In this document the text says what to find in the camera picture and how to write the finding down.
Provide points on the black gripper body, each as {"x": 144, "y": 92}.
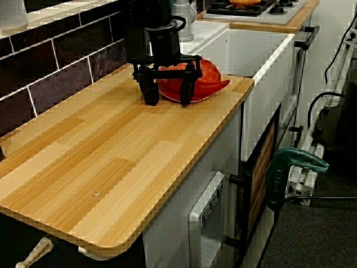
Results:
{"x": 164, "y": 47}

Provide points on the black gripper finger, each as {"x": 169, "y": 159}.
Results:
{"x": 150, "y": 92}
{"x": 187, "y": 92}

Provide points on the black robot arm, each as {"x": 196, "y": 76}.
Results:
{"x": 150, "y": 12}

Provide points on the red round plate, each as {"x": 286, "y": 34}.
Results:
{"x": 170, "y": 89}

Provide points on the white toy faucet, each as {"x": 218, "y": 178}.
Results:
{"x": 189, "y": 35}

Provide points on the white toy sink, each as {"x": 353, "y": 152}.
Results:
{"x": 265, "y": 92}

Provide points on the toy stove top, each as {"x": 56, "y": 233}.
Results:
{"x": 251, "y": 18}

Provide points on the orange pot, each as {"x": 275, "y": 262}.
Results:
{"x": 245, "y": 1}

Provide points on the dark tiled backsplash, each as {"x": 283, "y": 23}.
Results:
{"x": 55, "y": 69}

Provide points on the wood panel cabinet door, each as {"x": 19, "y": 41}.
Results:
{"x": 262, "y": 167}

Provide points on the cream shelf board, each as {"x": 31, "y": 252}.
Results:
{"x": 55, "y": 14}

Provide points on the brass countertop screw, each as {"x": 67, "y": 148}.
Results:
{"x": 96, "y": 193}

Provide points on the white kitchen cabinet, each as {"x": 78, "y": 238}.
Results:
{"x": 173, "y": 223}

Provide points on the grey dispenser panel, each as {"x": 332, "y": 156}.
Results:
{"x": 206, "y": 237}

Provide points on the white plastic container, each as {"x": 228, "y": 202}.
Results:
{"x": 12, "y": 12}

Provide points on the aluminium rail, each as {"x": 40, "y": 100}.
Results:
{"x": 304, "y": 181}

